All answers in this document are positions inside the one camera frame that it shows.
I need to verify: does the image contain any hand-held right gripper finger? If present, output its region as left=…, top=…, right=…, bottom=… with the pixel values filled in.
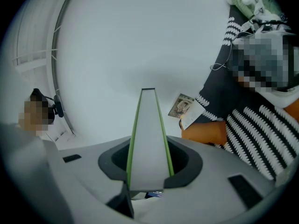
left=125, top=87, right=175, bottom=192

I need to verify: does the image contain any book with picture cover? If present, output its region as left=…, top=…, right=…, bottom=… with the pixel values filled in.
left=168, top=93, right=207, bottom=131

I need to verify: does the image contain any person's right forearm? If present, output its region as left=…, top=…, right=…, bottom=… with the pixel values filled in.
left=178, top=119, right=228, bottom=147

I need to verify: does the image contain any person's black white patterned shirt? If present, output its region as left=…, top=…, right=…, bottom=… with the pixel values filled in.
left=195, top=5, right=299, bottom=188

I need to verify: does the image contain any green and white cloth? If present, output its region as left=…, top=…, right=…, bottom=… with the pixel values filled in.
left=228, top=0, right=285, bottom=21

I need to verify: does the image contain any thin black cable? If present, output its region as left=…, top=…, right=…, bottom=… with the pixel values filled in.
left=209, top=30, right=256, bottom=71

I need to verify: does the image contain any curved dark ceiling rail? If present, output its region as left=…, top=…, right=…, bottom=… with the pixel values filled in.
left=50, top=0, right=80, bottom=135

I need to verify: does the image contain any white lattice frame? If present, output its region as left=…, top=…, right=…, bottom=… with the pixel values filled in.
left=11, top=0, right=59, bottom=73

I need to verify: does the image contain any black head-worn camera rig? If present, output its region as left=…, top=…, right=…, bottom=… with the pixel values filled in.
left=242, top=17, right=291, bottom=34

